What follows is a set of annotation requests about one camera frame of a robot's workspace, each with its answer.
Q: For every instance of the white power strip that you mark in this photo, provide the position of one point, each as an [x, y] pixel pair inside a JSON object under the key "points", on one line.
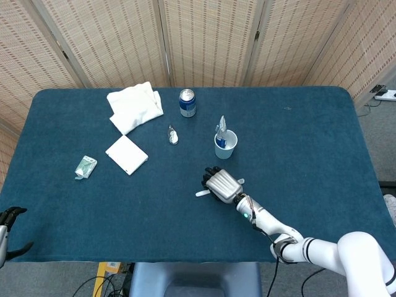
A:
{"points": [[388, 95]]}

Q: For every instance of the white flat square box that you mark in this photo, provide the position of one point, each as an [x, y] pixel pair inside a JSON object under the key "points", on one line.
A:
{"points": [[127, 154]]}

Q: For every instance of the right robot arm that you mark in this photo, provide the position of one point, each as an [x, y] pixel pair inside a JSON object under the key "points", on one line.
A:
{"points": [[325, 250]]}

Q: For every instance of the blue soda can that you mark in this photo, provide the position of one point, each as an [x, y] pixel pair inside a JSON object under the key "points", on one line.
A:
{"points": [[187, 106]]}

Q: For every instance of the blue white toothpaste tube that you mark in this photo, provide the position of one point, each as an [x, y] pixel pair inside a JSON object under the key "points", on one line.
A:
{"points": [[222, 127]]}

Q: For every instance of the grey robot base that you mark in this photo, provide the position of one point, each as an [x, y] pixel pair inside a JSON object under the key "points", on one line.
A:
{"points": [[191, 278]]}

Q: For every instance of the white toothbrush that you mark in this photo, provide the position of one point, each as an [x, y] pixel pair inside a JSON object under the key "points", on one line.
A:
{"points": [[201, 194]]}

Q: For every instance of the bamboo folding screen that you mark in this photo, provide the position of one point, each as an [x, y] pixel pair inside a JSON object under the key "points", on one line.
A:
{"points": [[108, 40]]}

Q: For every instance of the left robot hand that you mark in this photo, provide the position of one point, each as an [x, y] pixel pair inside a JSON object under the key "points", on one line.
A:
{"points": [[3, 241]]}

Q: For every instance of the white plastic cup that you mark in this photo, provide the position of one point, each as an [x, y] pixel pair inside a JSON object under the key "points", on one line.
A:
{"points": [[223, 153]]}

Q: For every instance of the white folded towel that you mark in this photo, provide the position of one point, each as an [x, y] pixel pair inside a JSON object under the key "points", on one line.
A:
{"points": [[133, 106]]}

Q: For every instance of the yellow frame under table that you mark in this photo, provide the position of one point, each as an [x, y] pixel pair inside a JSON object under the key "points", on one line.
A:
{"points": [[99, 278]]}

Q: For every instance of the blue table cloth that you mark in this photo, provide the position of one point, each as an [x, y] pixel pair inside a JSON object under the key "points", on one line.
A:
{"points": [[123, 222]]}

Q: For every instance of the green white tissue packet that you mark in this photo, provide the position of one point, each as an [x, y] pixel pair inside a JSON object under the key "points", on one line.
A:
{"points": [[85, 167]]}

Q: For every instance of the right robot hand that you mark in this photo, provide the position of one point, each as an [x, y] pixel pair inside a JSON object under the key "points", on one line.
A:
{"points": [[224, 185]]}

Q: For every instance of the small silver clear trinket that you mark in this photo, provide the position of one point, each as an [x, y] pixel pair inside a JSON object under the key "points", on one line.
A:
{"points": [[173, 137]]}

